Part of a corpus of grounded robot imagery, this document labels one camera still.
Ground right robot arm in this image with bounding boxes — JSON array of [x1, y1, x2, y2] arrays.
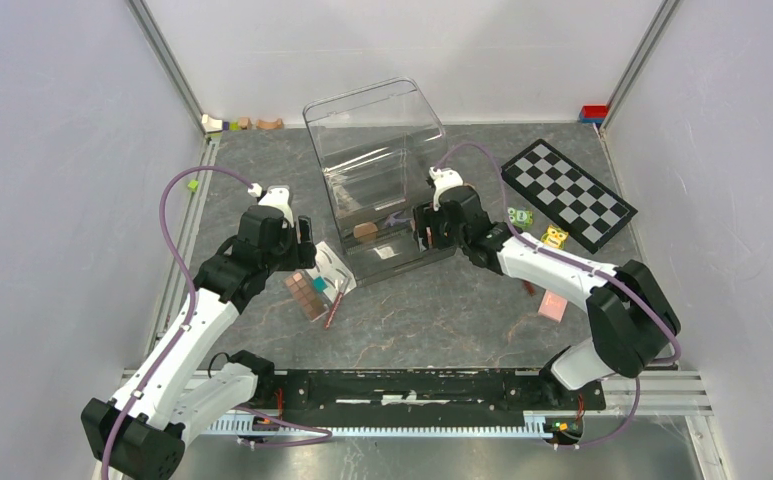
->
[[413, 185, 681, 408]]

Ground clear acrylic drawer organizer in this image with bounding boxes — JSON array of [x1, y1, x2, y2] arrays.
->
[[303, 77, 455, 286]]

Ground purple eyelash curler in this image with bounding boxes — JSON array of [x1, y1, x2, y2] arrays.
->
[[383, 211, 413, 228]]

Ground teal cube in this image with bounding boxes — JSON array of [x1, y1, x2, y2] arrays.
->
[[312, 277, 328, 292]]

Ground eyebrow stencil card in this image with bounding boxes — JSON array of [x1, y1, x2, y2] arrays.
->
[[306, 241, 357, 301]]

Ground yellow owl card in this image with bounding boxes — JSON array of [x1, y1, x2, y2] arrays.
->
[[540, 225, 569, 250]]

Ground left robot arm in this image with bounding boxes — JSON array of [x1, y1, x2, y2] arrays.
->
[[81, 205, 316, 479]]

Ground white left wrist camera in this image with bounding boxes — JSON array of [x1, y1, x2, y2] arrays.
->
[[247, 183, 295, 226]]

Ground round peach powder puff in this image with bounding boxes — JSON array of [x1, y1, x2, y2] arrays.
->
[[352, 222, 379, 243]]

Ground black white checkerboard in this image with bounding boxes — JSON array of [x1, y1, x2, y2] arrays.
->
[[501, 139, 638, 254]]

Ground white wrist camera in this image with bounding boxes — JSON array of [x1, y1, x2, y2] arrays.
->
[[247, 183, 295, 226], [429, 167, 464, 211]]

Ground pink compact case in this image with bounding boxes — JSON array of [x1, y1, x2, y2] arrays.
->
[[538, 291, 568, 323]]

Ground small wooden toy blocks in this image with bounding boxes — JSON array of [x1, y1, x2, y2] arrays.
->
[[200, 114, 285, 134]]

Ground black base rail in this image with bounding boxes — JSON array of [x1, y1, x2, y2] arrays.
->
[[245, 368, 606, 429]]

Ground red blue blocks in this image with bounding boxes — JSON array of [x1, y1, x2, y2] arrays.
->
[[578, 104, 609, 124]]

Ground green owl card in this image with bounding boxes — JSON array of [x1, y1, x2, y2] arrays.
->
[[507, 207, 533, 229]]

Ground brown eyeshadow palette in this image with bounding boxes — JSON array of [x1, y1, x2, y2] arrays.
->
[[284, 270, 328, 321]]

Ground red lip gloss tube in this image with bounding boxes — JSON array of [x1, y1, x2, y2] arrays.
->
[[323, 278, 350, 330]]

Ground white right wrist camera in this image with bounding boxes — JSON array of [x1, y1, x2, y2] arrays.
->
[[429, 167, 464, 211]]

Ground aluminium frame rail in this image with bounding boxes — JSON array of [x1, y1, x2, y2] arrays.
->
[[126, 0, 206, 134]]

